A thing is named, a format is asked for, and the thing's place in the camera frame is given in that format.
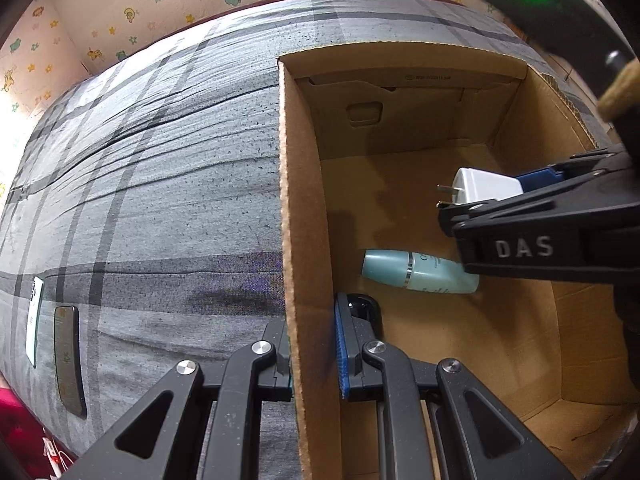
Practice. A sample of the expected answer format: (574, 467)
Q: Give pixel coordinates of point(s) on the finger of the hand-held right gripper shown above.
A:
(540, 177)
(525, 240)

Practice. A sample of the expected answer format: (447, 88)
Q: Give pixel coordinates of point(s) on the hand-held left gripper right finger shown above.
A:
(342, 350)

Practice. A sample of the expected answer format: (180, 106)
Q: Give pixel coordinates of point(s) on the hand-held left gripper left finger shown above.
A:
(275, 360)

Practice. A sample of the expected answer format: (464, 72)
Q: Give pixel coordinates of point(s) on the large white charger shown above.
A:
(480, 187)

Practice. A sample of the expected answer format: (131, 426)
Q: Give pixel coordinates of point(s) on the brown cardboard box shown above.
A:
(425, 350)

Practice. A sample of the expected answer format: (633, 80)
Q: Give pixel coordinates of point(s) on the teal cosmetic bottle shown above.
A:
(415, 271)

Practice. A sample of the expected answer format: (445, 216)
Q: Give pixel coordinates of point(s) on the person's right forearm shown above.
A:
(622, 92)

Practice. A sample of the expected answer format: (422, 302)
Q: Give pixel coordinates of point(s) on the black smartphone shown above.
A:
(70, 360)

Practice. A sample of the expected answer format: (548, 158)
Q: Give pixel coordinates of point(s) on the grey plaid bed sheet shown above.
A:
(150, 185)

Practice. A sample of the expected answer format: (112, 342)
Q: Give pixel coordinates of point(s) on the white smartphone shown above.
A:
(34, 320)

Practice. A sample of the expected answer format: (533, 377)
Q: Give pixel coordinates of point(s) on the red cloth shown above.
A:
(25, 430)

